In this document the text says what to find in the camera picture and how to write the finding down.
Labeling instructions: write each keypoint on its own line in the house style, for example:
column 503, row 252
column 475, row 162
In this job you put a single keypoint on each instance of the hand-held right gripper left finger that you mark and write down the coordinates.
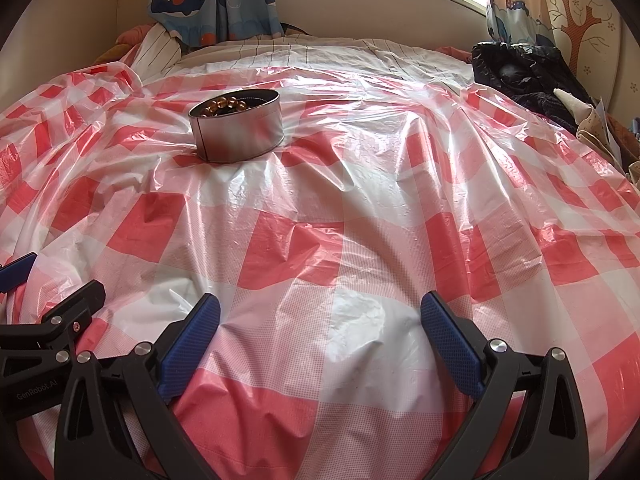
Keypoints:
column 197, row 327

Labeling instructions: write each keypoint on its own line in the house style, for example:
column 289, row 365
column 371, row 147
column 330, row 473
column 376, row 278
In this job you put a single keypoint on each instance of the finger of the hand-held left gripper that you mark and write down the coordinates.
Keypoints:
column 65, row 310
column 17, row 271

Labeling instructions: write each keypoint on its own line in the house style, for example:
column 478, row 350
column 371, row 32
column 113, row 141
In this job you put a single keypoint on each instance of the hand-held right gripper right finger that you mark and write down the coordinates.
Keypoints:
column 447, row 330

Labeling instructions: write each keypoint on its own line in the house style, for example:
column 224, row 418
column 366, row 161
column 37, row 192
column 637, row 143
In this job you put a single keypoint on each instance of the round silver metal tin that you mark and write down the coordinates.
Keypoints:
column 240, row 132

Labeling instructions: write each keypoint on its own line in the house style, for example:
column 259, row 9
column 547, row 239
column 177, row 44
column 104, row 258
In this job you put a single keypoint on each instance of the red white checked plastic sheet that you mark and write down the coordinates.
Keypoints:
column 350, row 220

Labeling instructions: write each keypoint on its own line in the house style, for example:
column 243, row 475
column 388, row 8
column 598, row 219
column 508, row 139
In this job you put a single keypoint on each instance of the pink orange pillow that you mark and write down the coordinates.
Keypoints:
column 127, row 40

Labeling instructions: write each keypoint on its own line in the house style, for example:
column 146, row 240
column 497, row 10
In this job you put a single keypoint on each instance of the black jacket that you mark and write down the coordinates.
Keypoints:
column 520, row 75

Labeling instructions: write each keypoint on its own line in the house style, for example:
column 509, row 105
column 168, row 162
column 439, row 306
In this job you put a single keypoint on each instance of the striped white bedsheet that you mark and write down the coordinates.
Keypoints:
column 300, row 52

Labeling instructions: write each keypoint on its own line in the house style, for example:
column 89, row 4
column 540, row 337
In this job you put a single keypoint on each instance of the blue whale print curtain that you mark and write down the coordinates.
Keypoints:
column 205, row 0

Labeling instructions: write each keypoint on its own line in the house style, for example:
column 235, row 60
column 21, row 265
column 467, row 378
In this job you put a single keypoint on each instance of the peach and blue curtain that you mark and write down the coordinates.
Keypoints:
column 515, row 0

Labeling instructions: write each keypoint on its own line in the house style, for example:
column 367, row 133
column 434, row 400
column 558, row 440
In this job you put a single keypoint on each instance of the tree wall sticker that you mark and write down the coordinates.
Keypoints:
column 582, row 20

